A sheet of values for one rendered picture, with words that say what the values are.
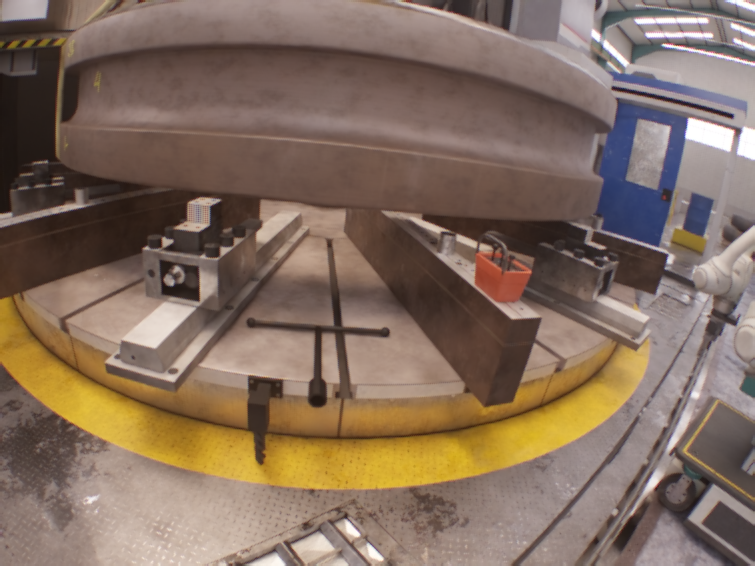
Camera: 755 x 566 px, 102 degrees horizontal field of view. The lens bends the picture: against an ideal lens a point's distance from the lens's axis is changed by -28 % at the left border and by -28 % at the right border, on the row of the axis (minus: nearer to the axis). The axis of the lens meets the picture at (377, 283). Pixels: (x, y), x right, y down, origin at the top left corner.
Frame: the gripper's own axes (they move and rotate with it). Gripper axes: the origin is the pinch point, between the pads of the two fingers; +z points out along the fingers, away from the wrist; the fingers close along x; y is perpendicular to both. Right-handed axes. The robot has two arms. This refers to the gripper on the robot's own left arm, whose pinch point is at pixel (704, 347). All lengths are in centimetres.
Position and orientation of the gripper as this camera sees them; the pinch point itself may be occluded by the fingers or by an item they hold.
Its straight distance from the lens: 190.5
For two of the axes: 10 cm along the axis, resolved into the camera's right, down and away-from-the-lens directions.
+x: -8.4, 1.0, -5.4
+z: -1.3, 9.2, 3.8
